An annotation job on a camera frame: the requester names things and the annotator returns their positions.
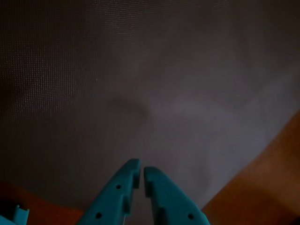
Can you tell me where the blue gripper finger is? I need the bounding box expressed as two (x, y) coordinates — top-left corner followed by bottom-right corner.
(77, 158), (141, 225)
(143, 166), (209, 225)

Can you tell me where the dark grey mat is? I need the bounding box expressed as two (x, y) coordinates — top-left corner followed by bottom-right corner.
(0, 0), (300, 209)

